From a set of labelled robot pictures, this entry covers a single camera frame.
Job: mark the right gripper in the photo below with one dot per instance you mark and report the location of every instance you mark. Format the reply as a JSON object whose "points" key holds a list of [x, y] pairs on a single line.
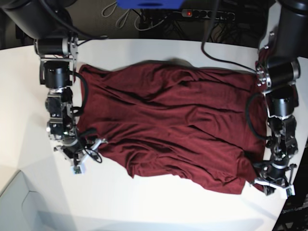
{"points": [[76, 151]]}

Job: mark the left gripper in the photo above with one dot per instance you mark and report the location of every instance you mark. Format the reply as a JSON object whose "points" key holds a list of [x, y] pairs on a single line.
{"points": [[273, 176]]}

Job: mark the dark red t-shirt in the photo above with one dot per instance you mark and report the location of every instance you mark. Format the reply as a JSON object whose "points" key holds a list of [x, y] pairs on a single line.
{"points": [[159, 118]]}

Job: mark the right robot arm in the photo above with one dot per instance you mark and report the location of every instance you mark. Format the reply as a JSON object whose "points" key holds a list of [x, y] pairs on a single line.
{"points": [[56, 43]]}

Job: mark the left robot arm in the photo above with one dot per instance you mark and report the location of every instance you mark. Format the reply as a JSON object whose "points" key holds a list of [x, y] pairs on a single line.
{"points": [[277, 70]]}

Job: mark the white bin corner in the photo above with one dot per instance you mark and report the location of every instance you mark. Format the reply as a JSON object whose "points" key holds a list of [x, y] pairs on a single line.
{"points": [[19, 207]]}

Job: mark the blue box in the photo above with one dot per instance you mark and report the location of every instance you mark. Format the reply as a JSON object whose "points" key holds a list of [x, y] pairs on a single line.
{"points": [[150, 4]]}

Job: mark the black power strip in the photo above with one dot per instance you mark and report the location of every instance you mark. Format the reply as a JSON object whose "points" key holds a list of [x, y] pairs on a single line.
{"points": [[207, 14]]}

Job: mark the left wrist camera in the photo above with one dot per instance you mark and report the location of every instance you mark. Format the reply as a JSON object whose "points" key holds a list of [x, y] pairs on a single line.
{"points": [[290, 191]]}

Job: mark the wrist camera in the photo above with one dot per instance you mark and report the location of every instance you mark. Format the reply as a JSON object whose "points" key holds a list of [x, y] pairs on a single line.
{"points": [[290, 191], [78, 170]]}

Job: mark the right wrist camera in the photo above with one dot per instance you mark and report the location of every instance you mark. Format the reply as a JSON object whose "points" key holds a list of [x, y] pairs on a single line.
{"points": [[78, 170]]}

